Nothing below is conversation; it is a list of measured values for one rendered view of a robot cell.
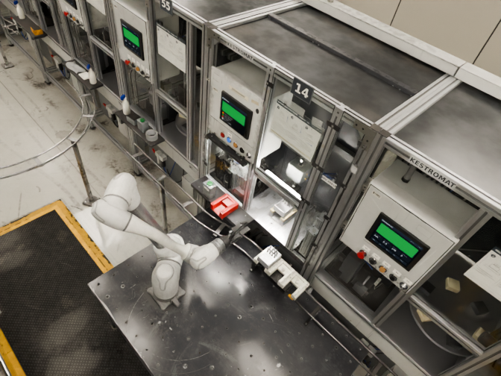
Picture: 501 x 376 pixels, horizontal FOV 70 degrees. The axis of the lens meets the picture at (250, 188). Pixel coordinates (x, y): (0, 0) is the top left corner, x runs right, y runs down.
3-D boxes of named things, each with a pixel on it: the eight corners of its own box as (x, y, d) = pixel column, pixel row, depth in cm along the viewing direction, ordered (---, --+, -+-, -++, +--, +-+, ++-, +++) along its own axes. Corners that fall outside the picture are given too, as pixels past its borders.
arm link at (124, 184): (162, 273, 234) (169, 245, 249) (185, 271, 230) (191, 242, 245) (93, 198, 180) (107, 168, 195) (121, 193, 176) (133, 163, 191)
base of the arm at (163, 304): (166, 315, 220) (166, 312, 216) (145, 290, 229) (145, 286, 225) (190, 298, 230) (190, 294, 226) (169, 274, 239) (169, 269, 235)
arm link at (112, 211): (128, 224, 174) (136, 203, 184) (92, 209, 167) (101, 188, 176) (118, 236, 182) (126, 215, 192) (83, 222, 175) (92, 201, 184)
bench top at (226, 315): (88, 286, 231) (86, 283, 228) (213, 207, 288) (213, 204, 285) (250, 509, 169) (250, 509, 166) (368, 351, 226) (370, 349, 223)
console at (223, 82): (204, 130, 236) (207, 66, 203) (236, 115, 252) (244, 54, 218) (248, 165, 219) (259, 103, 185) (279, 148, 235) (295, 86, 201)
